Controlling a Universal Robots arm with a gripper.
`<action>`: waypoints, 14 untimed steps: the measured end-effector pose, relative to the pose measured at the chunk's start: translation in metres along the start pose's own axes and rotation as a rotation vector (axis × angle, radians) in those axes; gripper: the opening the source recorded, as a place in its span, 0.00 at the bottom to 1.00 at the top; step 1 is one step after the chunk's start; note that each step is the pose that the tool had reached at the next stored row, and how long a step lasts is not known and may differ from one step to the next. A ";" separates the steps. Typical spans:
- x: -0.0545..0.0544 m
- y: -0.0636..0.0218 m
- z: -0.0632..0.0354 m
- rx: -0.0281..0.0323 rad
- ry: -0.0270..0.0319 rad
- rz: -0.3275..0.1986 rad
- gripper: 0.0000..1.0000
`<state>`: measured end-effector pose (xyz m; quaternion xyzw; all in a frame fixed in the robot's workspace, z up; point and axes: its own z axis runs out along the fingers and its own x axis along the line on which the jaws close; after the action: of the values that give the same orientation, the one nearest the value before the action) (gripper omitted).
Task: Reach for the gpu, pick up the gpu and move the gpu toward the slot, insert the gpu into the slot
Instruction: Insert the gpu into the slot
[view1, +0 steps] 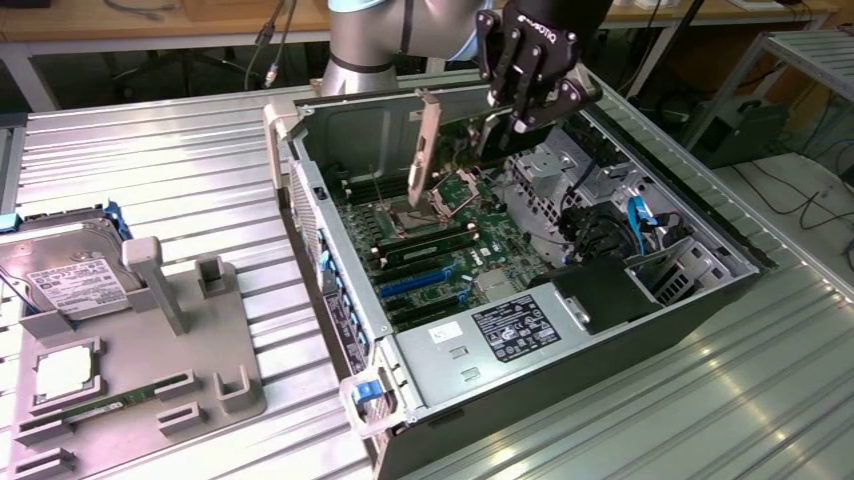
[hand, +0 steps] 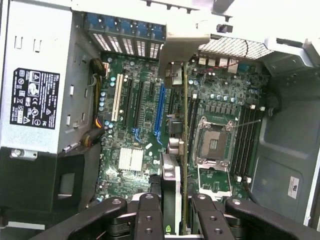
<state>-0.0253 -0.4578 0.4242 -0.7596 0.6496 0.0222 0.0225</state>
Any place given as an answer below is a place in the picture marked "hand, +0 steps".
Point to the white sticker on case floor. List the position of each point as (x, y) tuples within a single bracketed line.
[(294, 187)]

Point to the blue expansion slot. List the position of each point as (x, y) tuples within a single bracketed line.
[(159, 110)]

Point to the black plastic fan shroud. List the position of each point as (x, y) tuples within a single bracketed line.
[(30, 180)]

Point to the silver chipset heat sink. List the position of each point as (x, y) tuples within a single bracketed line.
[(131, 159)]

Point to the white expansion slot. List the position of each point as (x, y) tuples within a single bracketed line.
[(117, 100)]

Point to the thin socket locking lever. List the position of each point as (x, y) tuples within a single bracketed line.
[(247, 123)]

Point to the blue card retention latches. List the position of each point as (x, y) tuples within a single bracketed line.
[(110, 23)]

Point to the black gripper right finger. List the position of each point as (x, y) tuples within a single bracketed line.
[(210, 220)]

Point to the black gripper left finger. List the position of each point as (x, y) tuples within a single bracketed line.
[(150, 220)]

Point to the grey power supply unit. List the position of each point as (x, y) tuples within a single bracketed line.
[(37, 37)]

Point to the black RAM slot row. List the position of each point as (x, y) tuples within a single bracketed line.
[(193, 120), (246, 142)]

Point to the metal socket cover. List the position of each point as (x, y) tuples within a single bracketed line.
[(213, 182)]

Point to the CPU socket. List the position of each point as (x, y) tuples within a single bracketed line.
[(213, 143)]

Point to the black expansion slot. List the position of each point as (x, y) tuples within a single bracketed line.
[(128, 105), (138, 105)]

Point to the green motherboard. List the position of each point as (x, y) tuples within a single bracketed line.
[(147, 115)]

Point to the black power supply label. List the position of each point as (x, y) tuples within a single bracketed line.
[(35, 97)]

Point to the open grey PC case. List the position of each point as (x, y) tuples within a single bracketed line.
[(282, 137)]

